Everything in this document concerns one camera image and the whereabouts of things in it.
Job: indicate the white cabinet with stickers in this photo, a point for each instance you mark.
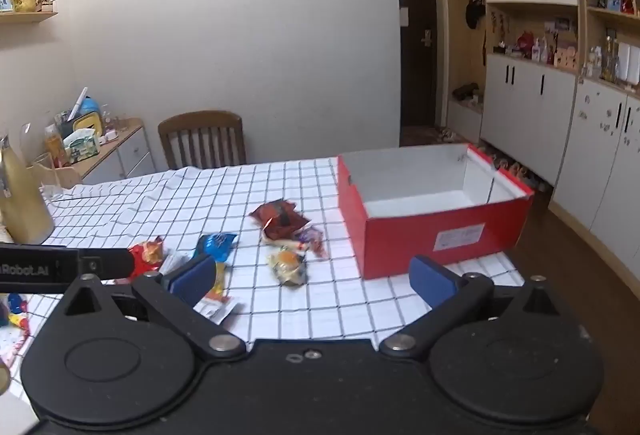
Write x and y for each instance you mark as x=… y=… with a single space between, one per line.
x=595 y=165

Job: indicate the white rectangular container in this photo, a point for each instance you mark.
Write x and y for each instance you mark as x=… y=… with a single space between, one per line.
x=630 y=65

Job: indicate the red orange snack packet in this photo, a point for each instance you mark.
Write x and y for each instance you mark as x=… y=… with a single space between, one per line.
x=147 y=257

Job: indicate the clear glass cup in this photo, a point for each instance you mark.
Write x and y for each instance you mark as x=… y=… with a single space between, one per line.
x=47 y=180

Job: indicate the yellow bread packet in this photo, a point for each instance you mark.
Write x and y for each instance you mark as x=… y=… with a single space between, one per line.
x=287 y=265

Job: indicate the white snack packet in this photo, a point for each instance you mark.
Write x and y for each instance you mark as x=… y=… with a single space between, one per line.
x=220 y=310

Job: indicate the black hanging bag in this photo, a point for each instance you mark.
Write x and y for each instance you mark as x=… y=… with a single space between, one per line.
x=475 y=12

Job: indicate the orange bag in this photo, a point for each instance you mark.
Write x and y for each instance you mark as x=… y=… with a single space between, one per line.
x=54 y=147

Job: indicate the small colourful candy packet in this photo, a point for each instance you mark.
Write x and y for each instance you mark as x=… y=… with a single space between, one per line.
x=314 y=240

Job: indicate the row of shoes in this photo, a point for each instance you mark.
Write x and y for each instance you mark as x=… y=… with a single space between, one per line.
x=520 y=172

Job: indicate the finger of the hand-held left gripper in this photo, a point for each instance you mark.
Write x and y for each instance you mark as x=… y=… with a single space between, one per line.
x=110 y=262

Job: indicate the wooden display shelf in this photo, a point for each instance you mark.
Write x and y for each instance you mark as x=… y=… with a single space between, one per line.
x=582 y=40

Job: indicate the dark wooden door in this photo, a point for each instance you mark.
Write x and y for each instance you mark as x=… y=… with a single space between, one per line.
x=417 y=75

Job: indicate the wooden wall shelf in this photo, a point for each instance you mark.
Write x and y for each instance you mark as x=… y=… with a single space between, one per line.
x=30 y=16

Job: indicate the gold paper bag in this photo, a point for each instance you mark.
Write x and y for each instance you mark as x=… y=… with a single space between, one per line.
x=20 y=205

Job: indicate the white checked tablecloth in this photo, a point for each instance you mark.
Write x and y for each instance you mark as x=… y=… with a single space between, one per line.
x=200 y=200

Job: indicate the green tissue pack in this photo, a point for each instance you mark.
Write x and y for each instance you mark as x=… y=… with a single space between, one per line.
x=82 y=146

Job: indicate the red cardboard box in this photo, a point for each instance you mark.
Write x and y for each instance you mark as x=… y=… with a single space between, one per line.
x=415 y=240

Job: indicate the red plush toy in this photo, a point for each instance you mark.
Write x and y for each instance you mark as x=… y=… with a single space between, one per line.
x=525 y=41

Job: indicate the copper foil snack bag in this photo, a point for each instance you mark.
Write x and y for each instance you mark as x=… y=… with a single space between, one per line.
x=277 y=220

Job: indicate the white drawer cabinet wooden top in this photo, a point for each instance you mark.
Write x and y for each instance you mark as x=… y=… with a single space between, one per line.
x=130 y=155

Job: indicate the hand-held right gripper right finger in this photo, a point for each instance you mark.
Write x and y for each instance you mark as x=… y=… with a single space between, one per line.
x=432 y=277

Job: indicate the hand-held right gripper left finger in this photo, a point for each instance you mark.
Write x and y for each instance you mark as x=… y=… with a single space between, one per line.
x=192 y=275

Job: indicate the blue snack packet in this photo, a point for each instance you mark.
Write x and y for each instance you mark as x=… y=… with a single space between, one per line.
x=217 y=245

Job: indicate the blue yellow storage box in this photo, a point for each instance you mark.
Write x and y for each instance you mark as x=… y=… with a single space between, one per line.
x=90 y=117

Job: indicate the wooden chair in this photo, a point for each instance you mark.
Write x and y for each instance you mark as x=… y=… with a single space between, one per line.
x=200 y=120

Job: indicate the yellow candy bag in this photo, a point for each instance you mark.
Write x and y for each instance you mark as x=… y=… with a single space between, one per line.
x=220 y=282

